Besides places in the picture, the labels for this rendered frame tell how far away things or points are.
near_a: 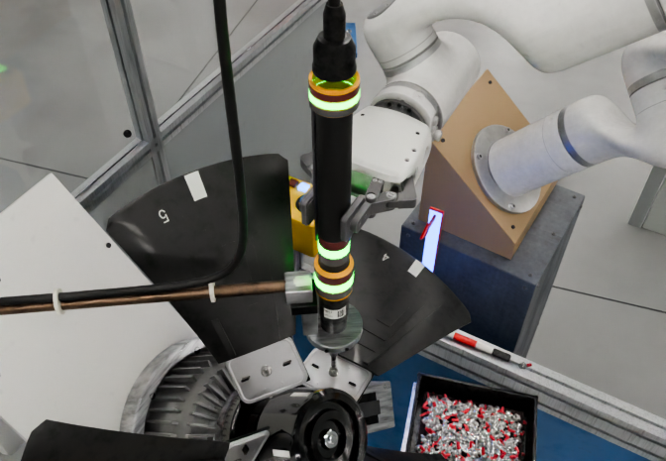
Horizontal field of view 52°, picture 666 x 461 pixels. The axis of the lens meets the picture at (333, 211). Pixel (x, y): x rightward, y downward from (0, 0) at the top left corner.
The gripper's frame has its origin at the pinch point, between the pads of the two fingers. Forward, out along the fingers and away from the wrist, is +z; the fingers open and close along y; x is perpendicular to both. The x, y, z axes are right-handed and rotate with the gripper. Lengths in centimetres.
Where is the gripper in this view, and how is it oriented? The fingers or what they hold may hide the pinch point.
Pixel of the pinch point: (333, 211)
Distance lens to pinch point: 69.7
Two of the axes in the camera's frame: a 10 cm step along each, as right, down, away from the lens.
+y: -8.8, -3.5, 3.4
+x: 0.0, -7.0, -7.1
